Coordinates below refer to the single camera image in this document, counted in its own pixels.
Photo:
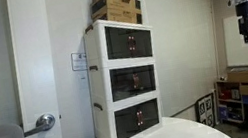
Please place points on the dark translucent ribbed cabinet door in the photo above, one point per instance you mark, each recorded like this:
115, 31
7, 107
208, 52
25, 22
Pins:
146, 78
149, 112
142, 44
127, 123
123, 83
118, 43

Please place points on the white three-tier plastic cabinet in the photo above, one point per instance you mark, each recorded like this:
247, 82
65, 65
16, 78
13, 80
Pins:
101, 83

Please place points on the wide flat cardboard box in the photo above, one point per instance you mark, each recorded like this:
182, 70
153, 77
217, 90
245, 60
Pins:
245, 76

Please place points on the wooden storage shelf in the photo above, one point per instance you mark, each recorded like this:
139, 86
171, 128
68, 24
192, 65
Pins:
229, 102

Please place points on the black white calibration tag board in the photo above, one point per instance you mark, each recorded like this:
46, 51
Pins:
206, 111

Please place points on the cardboard box with black print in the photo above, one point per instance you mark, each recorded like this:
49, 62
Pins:
114, 8

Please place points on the small wall sign plate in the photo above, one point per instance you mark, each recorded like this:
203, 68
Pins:
78, 61

